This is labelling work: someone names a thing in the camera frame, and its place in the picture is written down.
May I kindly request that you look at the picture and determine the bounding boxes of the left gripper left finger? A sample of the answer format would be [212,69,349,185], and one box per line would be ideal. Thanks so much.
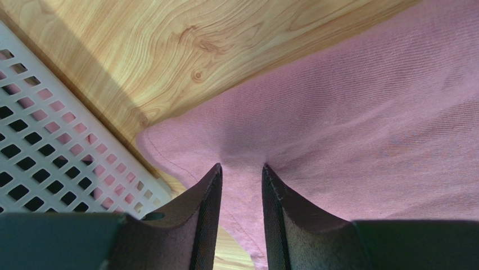
[108,163,223,269]

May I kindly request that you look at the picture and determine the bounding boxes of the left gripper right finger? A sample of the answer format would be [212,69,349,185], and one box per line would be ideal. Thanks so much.
[261,165,372,269]

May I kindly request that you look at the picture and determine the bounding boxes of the pink t shirt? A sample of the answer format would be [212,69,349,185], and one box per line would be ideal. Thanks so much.
[136,1,478,269]

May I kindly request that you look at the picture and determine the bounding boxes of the white plastic basket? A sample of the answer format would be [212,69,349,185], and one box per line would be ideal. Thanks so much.
[0,20,174,220]

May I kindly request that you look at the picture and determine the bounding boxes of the black garment in basket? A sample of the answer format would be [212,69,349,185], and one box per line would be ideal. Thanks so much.
[1,105,104,213]

